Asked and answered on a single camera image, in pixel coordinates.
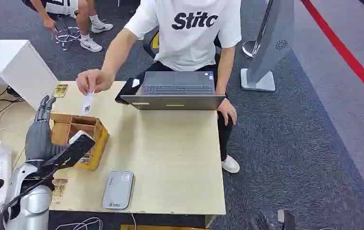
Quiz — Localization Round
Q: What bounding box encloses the black tablet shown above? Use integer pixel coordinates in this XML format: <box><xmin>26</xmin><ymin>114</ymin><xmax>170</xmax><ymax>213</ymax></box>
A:
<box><xmin>115</xmin><ymin>77</ymin><xmax>146</xmax><ymax>105</ymax></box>

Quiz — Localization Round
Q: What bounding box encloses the person's right hand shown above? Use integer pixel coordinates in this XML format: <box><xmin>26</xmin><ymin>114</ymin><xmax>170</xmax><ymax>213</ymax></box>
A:
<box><xmin>75</xmin><ymin>68</ymin><xmax>115</xmax><ymax>95</ymax></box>

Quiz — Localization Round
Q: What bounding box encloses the white cabinet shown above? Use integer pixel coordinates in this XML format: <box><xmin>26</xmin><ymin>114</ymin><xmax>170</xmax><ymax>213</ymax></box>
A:
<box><xmin>0</xmin><ymin>39</ymin><xmax>59</xmax><ymax>111</ymax></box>

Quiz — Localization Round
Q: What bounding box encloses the red floor tape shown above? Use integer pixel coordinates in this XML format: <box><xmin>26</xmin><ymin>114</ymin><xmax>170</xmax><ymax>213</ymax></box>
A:
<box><xmin>300</xmin><ymin>0</ymin><xmax>364</xmax><ymax>108</ymax></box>

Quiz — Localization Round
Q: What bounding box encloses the grey laptop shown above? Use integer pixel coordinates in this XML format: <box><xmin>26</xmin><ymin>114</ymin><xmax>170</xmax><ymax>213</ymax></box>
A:
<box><xmin>120</xmin><ymin>71</ymin><xmax>227</xmax><ymax>111</ymax></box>

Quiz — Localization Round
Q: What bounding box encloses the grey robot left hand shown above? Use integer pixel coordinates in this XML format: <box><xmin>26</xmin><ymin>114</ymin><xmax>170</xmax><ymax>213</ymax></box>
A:
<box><xmin>24</xmin><ymin>95</ymin><xmax>71</xmax><ymax>162</ymax></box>

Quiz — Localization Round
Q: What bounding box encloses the crouching person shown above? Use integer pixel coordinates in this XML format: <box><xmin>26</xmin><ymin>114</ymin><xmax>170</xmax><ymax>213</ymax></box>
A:
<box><xmin>21</xmin><ymin>0</ymin><xmax>114</xmax><ymax>53</ymax></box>

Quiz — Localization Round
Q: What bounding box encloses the gold card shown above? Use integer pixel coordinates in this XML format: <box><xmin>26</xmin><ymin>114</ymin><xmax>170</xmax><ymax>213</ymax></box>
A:
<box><xmin>52</xmin><ymin>84</ymin><xmax>69</xmax><ymax>99</ymax></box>
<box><xmin>51</xmin><ymin>178</ymin><xmax>68</xmax><ymax>204</ymax></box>

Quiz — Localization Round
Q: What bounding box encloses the chrome chair base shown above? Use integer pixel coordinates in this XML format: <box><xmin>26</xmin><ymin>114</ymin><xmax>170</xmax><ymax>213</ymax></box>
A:
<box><xmin>54</xmin><ymin>26</ymin><xmax>82</xmax><ymax>52</ymax></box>

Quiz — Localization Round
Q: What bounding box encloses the wooden card box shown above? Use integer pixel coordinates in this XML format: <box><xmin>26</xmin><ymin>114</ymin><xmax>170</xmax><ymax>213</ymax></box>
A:
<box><xmin>49</xmin><ymin>112</ymin><xmax>111</xmax><ymax>172</ymax></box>

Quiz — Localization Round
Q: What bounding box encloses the seated person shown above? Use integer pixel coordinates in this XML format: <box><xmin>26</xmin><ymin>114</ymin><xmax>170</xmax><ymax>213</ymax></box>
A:
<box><xmin>75</xmin><ymin>0</ymin><xmax>242</xmax><ymax>174</ymax></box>

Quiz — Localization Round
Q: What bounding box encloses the black cable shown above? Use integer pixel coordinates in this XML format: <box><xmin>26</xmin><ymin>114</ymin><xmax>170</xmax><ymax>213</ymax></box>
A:
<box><xmin>0</xmin><ymin>86</ymin><xmax>25</xmax><ymax>116</ymax></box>

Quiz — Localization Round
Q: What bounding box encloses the grey card reader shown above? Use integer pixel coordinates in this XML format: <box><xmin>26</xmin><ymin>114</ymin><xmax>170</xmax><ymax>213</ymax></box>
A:
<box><xmin>102</xmin><ymin>170</ymin><xmax>136</xmax><ymax>210</ymax></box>

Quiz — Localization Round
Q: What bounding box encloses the white cable bundle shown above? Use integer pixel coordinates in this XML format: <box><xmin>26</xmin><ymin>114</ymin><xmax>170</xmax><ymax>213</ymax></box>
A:
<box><xmin>54</xmin><ymin>217</ymin><xmax>103</xmax><ymax>230</ymax></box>

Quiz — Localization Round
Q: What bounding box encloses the white card with QR code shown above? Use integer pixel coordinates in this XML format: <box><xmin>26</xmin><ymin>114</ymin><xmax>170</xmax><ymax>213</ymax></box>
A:
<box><xmin>80</xmin><ymin>91</ymin><xmax>94</xmax><ymax>116</ymax></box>

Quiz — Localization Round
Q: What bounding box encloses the person's left hand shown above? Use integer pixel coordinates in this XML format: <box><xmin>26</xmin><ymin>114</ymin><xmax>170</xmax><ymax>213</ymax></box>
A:
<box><xmin>217</xmin><ymin>98</ymin><xmax>238</xmax><ymax>127</ymax></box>

